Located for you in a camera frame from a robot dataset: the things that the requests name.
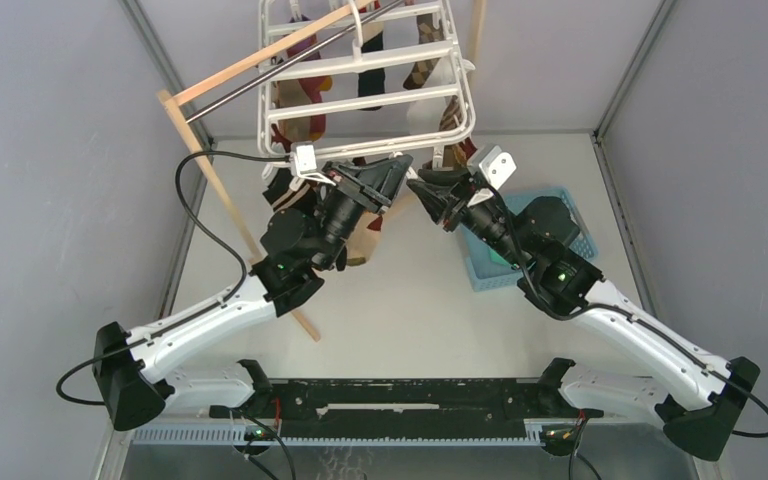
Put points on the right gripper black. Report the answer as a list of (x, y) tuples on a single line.
[(451, 204)]

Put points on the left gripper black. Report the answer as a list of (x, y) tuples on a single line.
[(371, 186)]

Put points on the black sock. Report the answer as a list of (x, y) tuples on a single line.
[(284, 191)]

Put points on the white plastic sock hanger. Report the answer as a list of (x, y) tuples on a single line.
[(390, 77)]

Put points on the green white sock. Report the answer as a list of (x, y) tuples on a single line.
[(501, 261)]

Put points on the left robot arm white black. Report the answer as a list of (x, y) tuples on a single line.
[(132, 367)]

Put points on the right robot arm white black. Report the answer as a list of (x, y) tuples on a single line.
[(693, 396)]

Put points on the navy sock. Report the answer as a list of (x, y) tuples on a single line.
[(372, 82)]

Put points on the red cuff tan sock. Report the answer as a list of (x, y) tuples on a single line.
[(294, 93)]

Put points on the dark argyle sock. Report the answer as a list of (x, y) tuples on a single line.
[(429, 30)]

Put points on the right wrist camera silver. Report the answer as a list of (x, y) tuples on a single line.
[(490, 167)]

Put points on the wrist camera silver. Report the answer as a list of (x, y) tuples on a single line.
[(303, 164), (490, 167)]

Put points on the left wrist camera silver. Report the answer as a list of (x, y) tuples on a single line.
[(303, 164)]

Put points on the left camera cable black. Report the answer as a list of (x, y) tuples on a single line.
[(215, 245)]

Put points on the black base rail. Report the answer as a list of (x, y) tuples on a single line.
[(408, 409)]

